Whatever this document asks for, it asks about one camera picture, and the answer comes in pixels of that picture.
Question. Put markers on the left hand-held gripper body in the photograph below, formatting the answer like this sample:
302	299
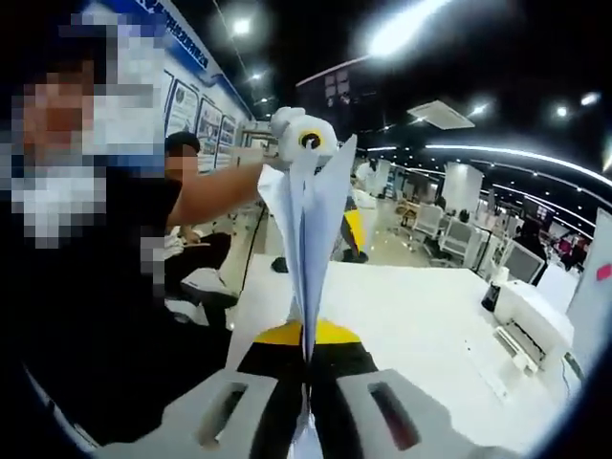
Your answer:
296	138

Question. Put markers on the white printer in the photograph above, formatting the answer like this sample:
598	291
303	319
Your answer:
531	306

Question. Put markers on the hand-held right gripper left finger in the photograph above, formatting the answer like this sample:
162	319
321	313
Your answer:
191	421

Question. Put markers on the small black object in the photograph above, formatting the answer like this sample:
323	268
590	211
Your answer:
280	265

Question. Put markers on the blue wall display board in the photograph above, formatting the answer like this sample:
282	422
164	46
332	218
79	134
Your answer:
210	124

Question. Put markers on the bundle of white printing papers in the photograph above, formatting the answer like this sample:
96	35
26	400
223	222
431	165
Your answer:
306	248

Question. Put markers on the ceiling air conditioner vent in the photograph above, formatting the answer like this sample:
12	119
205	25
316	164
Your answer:
440	115

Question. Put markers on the white table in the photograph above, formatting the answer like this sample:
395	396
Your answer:
421	311

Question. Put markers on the row of office chairs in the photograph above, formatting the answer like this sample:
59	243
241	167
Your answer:
454	234

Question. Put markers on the person in black shirt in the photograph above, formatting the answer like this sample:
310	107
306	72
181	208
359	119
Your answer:
95	311

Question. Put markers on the red whiteboard eraser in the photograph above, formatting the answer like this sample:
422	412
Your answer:
605	272

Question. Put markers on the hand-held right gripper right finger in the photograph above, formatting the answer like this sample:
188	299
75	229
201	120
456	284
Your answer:
430	416

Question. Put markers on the black pen holder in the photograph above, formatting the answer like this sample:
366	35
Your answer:
490	299

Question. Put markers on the white-framed monitor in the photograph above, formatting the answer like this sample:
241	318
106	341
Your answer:
526	263

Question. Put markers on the white whiteboard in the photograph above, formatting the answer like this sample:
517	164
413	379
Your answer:
593	306

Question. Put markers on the white chair seat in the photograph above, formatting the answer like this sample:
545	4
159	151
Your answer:
210	289

